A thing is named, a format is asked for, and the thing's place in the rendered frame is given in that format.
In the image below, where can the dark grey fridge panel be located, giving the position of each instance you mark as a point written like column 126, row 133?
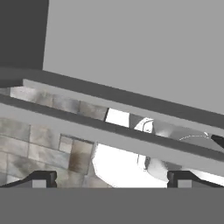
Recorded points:
column 20, row 32

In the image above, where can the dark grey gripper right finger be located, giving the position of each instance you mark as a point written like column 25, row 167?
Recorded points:
column 180, row 176

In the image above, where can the light grey fridge door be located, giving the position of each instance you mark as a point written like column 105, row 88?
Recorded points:
column 134, row 52

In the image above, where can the white rounded object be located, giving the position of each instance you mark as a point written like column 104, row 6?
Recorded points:
column 122, row 169

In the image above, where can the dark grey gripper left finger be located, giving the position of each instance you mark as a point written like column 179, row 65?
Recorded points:
column 43, row 176

